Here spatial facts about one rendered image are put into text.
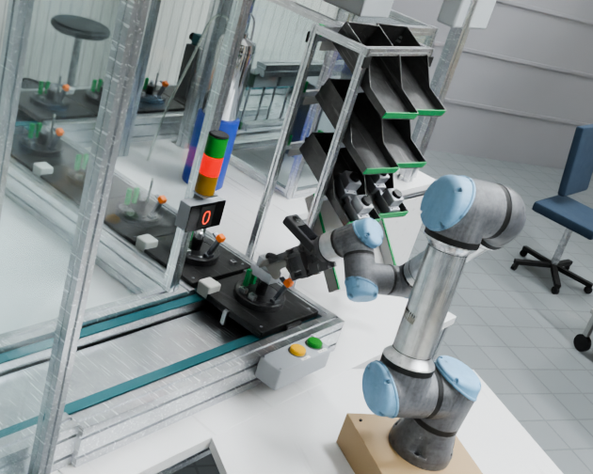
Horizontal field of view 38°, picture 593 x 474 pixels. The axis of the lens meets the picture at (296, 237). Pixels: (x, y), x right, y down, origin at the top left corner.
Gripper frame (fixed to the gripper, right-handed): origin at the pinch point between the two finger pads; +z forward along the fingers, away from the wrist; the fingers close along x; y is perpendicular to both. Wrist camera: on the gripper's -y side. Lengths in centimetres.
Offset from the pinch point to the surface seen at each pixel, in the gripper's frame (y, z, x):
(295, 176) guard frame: -31, 50, 86
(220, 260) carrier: -5.3, 21.8, 5.3
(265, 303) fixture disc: 10.4, 3.2, -2.6
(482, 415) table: 57, -27, 32
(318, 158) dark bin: -23.2, -9.4, 22.9
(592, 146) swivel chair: -18, 48, 386
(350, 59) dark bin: -44, -30, 23
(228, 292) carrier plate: 4.6, 11.8, -6.1
